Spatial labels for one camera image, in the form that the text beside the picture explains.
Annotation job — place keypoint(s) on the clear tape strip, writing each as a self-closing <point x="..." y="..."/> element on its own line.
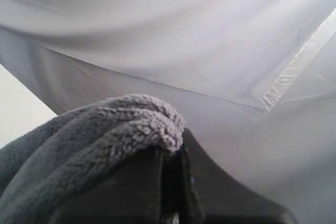
<point x="308" y="51"/>

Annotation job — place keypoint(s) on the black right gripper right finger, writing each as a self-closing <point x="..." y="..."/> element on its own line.
<point x="213" y="196"/>

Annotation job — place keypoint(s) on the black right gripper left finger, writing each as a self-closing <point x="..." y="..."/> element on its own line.
<point x="131" y="195"/>

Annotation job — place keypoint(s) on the grey fleece towel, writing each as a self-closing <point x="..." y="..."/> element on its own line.
<point x="65" y="156"/>

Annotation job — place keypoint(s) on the grey backdrop cloth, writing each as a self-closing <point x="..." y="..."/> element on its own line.
<point x="213" y="60"/>

